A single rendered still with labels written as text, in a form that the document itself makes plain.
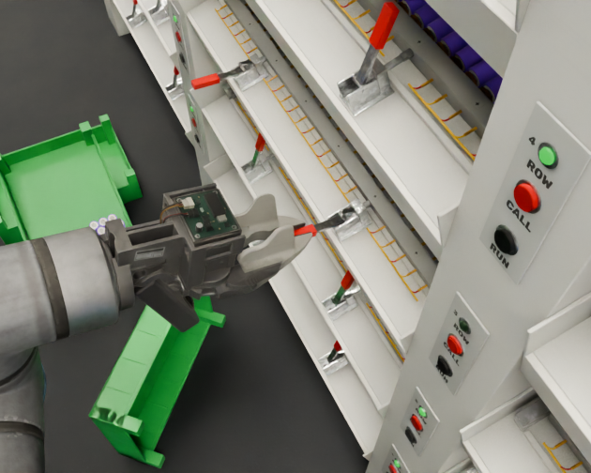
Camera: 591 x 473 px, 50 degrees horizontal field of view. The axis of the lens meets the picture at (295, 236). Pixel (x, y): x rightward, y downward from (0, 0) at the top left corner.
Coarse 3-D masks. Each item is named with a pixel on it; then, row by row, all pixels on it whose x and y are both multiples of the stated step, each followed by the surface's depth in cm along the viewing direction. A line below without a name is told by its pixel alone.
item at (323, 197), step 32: (192, 0) 93; (224, 32) 90; (224, 64) 87; (256, 96) 83; (288, 128) 80; (288, 160) 78; (320, 192) 74; (352, 192) 73; (384, 192) 72; (352, 256) 70; (384, 256) 69; (384, 288) 67; (416, 288) 66; (384, 320) 66; (416, 320) 65
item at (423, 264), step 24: (240, 0) 89; (264, 48) 83; (288, 72) 81; (288, 96) 80; (312, 120) 76; (336, 144) 74; (360, 168) 72; (360, 192) 72; (384, 216) 68; (408, 240) 66; (432, 264) 64; (408, 288) 66
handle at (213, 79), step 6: (240, 66) 82; (228, 72) 83; (234, 72) 83; (240, 72) 83; (198, 78) 82; (204, 78) 82; (210, 78) 82; (216, 78) 82; (222, 78) 82; (228, 78) 83; (192, 84) 81; (198, 84) 81; (204, 84) 81; (210, 84) 82
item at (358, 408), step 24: (216, 168) 123; (240, 192) 123; (264, 240) 115; (288, 264) 114; (288, 288) 111; (288, 312) 110; (312, 312) 108; (312, 336) 106; (336, 360) 101; (336, 384) 102; (360, 384) 101; (360, 408) 99; (360, 432) 98
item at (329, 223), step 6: (342, 216) 69; (324, 222) 69; (330, 222) 69; (336, 222) 69; (342, 222) 70; (300, 228) 68; (306, 228) 68; (312, 228) 69; (318, 228) 69; (324, 228) 69; (300, 234) 68; (312, 234) 68
